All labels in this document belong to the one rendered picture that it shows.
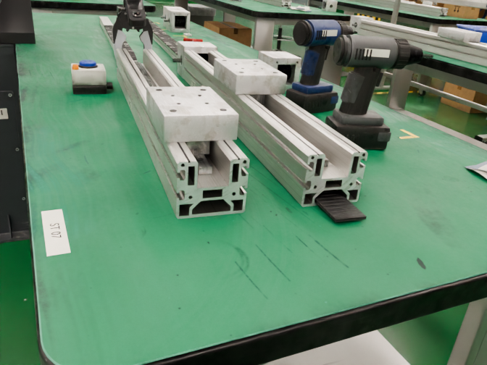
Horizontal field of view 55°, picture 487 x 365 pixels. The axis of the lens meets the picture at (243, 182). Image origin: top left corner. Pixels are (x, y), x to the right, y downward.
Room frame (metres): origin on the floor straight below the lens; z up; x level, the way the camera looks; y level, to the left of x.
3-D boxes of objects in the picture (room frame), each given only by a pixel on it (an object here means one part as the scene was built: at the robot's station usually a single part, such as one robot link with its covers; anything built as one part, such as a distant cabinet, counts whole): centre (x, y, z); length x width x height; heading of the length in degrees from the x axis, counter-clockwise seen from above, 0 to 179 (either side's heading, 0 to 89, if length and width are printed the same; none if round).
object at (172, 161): (0.94, 0.19, 0.82); 0.80 x 0.10 x 0.09; 22
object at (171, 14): (2.34, 0.40, 0.83); 0.11 x 0.10 x 0.10; 114
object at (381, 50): (0.94, -0.25, 0.89); 0.20 x 0.08 x 0.22; 100
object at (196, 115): (0.71, 0.10, 0.87); 0.16 x 0.11 x 0.07; 22
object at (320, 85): (1.19, -0.17, 0.89); 0.20 x 0.08 x 0.22; 129
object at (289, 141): (1.01, 0.01, 0.82); 0.80 x 0.10 x 0.09; 22
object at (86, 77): (1.16, 0.40, 0.81); 0.10 x 0.08 x 0.06; 112
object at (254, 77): (1.01, 0.01, 0.87); 0.16 x 0.11 x 0.07; 22
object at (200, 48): (1.42, 0.19, 0.83); 0.12 x 0.09 x 0.10; 112
